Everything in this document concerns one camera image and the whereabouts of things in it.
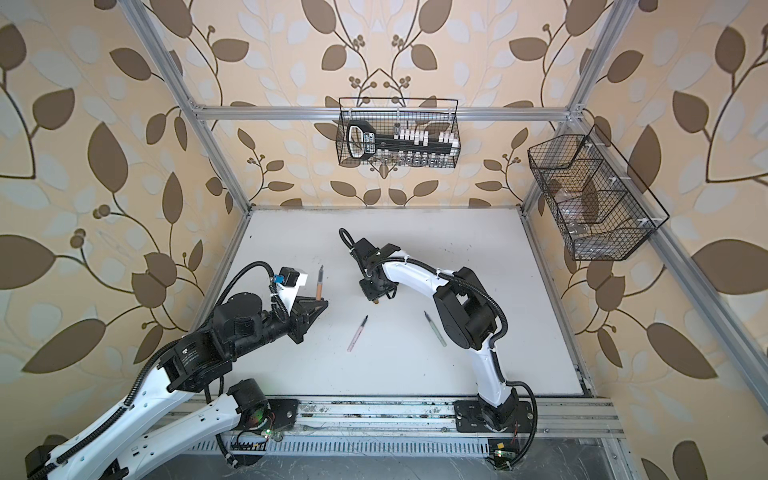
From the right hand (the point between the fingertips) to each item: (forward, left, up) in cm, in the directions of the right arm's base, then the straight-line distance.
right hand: (377, 293), depth 92 cm
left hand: (-15, +10, +23) cm, 29 cm away
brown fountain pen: (-13, +11, +27) cm, 32 cm away
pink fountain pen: (-11, +6, -4) cm, 13 cm away
